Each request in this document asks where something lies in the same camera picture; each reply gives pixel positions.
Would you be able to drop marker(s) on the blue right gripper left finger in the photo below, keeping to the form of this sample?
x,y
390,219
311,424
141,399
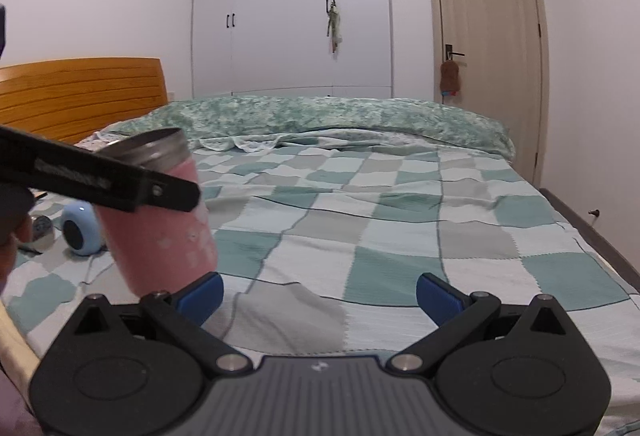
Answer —
x,y
178,318

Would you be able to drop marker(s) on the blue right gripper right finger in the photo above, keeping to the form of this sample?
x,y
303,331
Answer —
x,y
461,319

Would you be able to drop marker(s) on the pink tumbler cup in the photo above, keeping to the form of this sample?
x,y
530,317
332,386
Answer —
x,y
157,249

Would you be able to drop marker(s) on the silver cup lid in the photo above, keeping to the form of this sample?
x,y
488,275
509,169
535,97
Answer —
x,y
43,235

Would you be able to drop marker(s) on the person's hand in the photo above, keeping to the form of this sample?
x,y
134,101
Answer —
x,y
8,250

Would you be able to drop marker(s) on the floral pillow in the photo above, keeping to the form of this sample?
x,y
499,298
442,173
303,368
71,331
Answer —
x,y
97,141

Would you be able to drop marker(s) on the wooden headboard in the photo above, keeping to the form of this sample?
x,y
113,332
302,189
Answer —
x,y
69,99

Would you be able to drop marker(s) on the blue round speaker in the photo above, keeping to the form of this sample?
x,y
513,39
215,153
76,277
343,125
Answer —
x,y
81,229

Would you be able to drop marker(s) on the checkered green bed sheet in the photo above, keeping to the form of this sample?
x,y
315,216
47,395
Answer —
x,y
320,251

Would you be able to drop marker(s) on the green floral duvet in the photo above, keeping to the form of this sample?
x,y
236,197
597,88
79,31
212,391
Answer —
x,y
260,121

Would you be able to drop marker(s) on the brown plush door hanger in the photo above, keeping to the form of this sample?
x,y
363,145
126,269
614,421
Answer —
x,y
449,84

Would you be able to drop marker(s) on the green hanging toy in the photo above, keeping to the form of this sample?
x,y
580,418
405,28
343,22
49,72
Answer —
x,y
333,29

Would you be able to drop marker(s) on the white wardrobe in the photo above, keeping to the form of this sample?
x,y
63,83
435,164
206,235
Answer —
x,y
280,47

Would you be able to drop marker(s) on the beige wooden door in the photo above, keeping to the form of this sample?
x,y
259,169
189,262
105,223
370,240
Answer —
x,y
504,73

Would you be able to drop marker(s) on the black door handle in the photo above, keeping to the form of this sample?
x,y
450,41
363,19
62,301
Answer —
x,y
451,54

